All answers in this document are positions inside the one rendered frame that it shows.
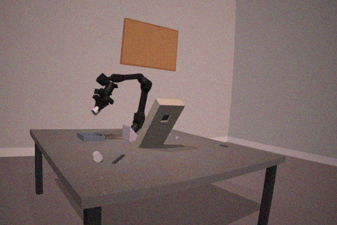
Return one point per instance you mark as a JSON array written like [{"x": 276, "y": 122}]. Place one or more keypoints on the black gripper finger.
[
  {"x": 97, "y": 104},
  {"x": 102, "y": 105}
]

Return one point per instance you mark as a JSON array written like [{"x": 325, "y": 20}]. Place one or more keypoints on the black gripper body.
[{"x": 106, "y": 98}]

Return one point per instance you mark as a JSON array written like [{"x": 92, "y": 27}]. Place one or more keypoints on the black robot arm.
[{"x": 139, "y": 116}]

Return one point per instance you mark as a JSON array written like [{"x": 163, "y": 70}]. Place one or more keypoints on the white cylinder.
[{"x": 95, "y": 111}]

